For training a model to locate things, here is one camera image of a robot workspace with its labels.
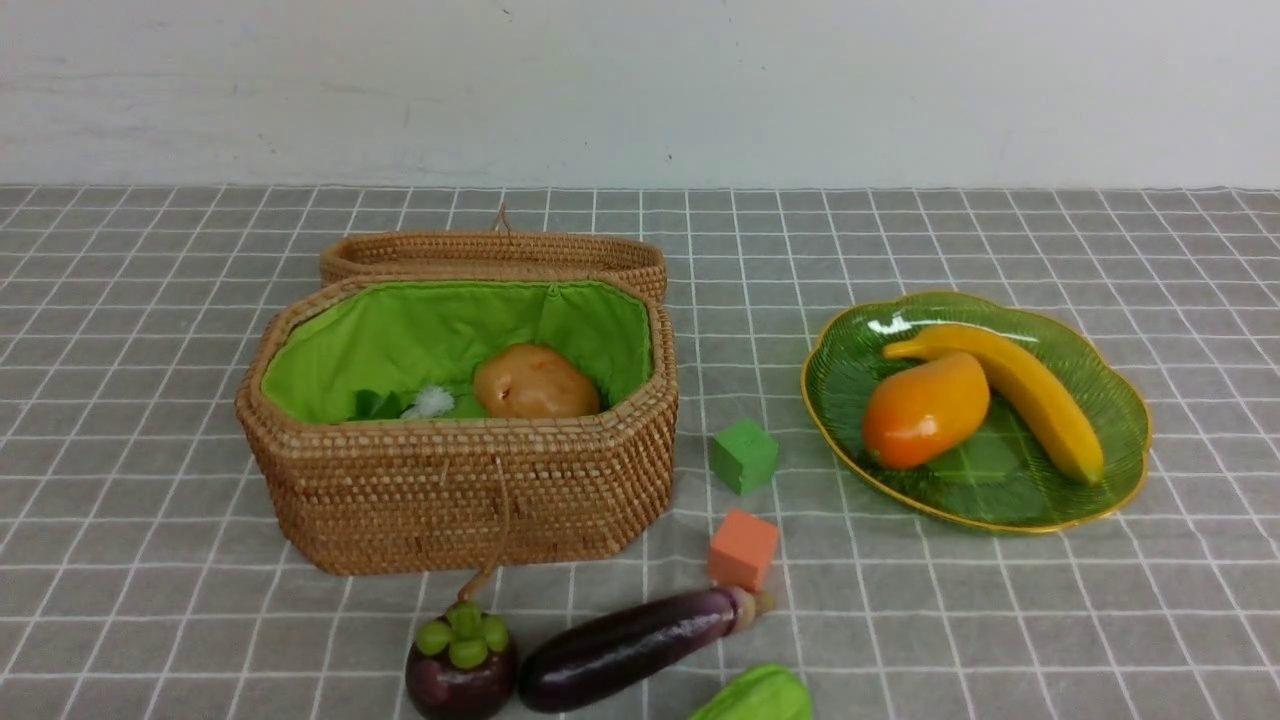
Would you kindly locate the orange mango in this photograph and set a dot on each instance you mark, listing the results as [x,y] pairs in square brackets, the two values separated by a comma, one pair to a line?
[921,413]

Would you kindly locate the white radish with leaves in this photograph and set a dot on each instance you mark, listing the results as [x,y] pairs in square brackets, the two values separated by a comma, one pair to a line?
[371,405]

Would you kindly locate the green foam cube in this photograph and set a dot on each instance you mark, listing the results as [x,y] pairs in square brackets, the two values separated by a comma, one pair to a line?
[744,456]

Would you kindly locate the green chayote vegetable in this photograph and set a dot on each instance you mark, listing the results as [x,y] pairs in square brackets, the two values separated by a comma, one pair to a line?
[768,691]

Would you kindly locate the purple eggplant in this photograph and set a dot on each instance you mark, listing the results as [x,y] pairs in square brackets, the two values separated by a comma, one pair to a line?
[591,662]

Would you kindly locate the grey checkered tablecloth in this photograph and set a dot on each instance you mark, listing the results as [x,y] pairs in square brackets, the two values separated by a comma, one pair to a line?
[144,576]

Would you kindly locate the brown potato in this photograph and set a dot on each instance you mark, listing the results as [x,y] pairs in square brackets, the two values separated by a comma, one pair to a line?
[532,382]

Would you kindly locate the green glass leaf plate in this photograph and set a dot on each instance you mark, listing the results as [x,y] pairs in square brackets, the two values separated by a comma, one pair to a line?
[1002,479]

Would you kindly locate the dark purple mangosteen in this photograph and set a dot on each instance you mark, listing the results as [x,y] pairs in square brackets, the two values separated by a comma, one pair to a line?
[461,665]

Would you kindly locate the woven wicker basket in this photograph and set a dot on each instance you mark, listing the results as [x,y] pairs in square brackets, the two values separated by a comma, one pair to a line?
[447,487]

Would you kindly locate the yellow banana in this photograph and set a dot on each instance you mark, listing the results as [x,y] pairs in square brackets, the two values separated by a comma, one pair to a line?
[1044,403]

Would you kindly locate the orange foam cube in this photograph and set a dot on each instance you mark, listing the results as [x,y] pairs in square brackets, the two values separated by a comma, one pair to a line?
[742,550]

